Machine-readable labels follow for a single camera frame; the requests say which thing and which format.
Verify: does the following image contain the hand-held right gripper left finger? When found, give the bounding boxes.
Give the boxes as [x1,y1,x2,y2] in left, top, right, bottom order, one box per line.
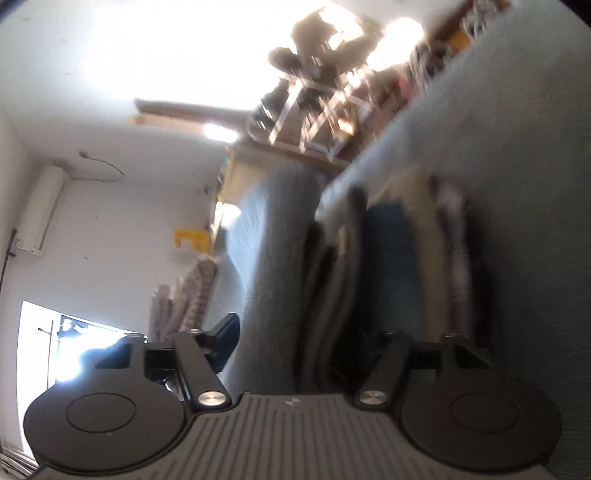
[95,313,242,409]

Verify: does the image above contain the wooden shelf rack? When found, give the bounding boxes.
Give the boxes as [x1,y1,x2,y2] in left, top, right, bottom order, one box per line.
[248,69,394,163]

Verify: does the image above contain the grey bed blanket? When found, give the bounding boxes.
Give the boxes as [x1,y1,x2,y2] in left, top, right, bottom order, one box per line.
[323,0,591,480]

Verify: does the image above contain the window with metal grille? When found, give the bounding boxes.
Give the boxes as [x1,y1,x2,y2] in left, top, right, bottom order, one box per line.
[20,300,140,417]

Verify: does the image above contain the stack of folded clothes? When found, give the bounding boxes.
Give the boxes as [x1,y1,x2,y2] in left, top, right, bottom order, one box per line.
[300,170,491,394]

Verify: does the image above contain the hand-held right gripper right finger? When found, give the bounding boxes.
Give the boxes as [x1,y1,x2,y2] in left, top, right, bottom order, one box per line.
[355,333,493,407]

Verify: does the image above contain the yellow box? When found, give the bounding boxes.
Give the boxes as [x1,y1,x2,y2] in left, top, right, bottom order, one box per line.
[172,229,213,253]

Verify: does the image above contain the grey sweatpants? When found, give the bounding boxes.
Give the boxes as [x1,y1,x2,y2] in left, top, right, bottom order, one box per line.
[225,164,325,398]

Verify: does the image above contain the white air conditioner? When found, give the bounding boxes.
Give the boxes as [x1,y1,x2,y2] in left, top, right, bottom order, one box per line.
[16,165,68,256]

